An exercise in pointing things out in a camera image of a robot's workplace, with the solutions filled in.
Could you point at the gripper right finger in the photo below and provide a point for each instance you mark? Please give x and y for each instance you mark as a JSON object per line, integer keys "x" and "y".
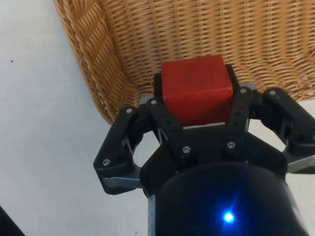
{"x": 278, "y": 110}

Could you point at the red cube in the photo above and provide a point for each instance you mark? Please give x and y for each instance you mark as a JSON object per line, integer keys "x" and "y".
{"x": 197, "y": 91}

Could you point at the brown wicker basket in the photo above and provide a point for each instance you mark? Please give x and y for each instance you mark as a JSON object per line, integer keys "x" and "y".
{"x": 172, "y": 29}

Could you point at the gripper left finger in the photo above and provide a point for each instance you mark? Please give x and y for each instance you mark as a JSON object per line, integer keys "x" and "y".
{"x": 118, "y": 147}

